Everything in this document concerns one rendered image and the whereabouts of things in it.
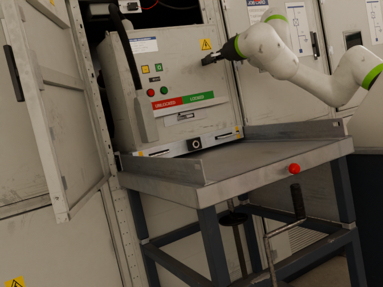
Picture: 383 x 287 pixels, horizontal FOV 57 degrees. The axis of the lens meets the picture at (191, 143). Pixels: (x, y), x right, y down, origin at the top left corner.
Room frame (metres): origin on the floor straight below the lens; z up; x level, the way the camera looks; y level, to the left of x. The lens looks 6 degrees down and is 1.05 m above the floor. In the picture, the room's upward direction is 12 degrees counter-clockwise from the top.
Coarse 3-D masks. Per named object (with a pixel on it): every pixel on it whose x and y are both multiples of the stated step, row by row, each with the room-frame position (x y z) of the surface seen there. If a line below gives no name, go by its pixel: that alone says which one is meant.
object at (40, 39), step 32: (0, 0) 0.85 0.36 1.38; (32, 0) 1.03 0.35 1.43; (64, 0) 1.47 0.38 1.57; (32, 32) 1.01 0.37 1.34; (64, 32) 1.37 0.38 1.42; (32, 64) 0.88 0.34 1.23; (64, 64) 1.26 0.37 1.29; (32, 96) 0.85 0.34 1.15; (64, 96) 1.17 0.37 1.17; (32, 128) 0.85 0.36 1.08; (64, 128) 1.09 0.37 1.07; (64, 160) 1.01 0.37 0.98; (96, 160) 1.39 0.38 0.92; (64, 192) 0.87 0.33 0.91
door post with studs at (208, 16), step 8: (200, 0) 1.76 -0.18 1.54; (208, 0) 1.78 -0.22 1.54; (200, 8) 1.81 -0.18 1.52; (208, 8) 1.77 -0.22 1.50; (208, 16) 1.77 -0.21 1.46; (216, 24) 1.79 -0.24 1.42; (224, 64) 1.79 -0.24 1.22; (232, 104) 1.79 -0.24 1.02; (248, 200) 1.78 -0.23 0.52; (256, 232) 1.79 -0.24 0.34
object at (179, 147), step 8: (240, 128) 1.62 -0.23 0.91; (200, 136) 1.52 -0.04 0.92; (208, 136) 1.54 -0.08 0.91; (216, 136) 1.56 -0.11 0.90; (232, 136) 1.59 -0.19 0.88; (240, 136) 1.61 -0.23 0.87; (168, 144) 1.45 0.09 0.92; (176, 144) 1.46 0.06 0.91; (184, 144) 1.48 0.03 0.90; (208, 144) 1.53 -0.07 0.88; (216, 144) 1.55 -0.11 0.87; (136, 152) 1.38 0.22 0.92; (152, 152) 1.41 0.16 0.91; (160, 152) 1.43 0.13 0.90; (176, 152) 1.46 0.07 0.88; (184, 152) 1.48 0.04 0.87
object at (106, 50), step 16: (112, 32) 1.40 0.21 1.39; (96, 48) 1.59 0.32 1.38; (112, 48) 1.41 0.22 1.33; (112, 64) 1.44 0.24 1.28; (112, 80) 1.48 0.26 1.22; (112, 96) 1.53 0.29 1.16; (112, 112) 1.57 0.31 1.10; (128, 112) 1.39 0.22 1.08; (128, 128) 1.43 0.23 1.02; (112, 144) 1.67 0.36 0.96; (128, 144) 1.47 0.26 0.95
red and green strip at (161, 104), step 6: (186, 96) 1.52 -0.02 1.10; (192, 96) 1.53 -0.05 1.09; (198, 96) 1.55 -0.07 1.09; (204, 96) 1.56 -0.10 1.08; (210, 96) 1.57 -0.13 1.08; (156, 102) 1.45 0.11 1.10; (162, 102) 1.46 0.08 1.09; (168, 102) 1.48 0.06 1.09; (174, 102) 1.49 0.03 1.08; (180, 102) 1.50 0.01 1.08; (186, 102) 1.52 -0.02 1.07; (156, 108) 1.45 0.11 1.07; (162, 108) 1.46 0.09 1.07
